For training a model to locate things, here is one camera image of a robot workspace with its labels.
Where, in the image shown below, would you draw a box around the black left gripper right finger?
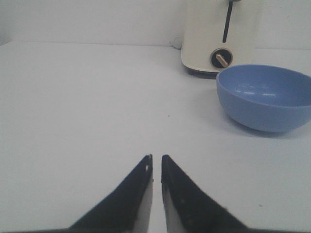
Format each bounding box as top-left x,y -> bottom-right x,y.
161,154 -> 249,233

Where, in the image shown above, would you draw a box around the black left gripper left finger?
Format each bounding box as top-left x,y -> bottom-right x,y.
69,154 -> 154,233

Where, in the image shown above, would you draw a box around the blue plastic bowl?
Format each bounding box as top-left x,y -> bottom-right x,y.
216,65 -> 311,133

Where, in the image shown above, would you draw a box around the cream two-slot toaster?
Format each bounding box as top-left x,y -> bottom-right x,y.
181,0 -> 263,79

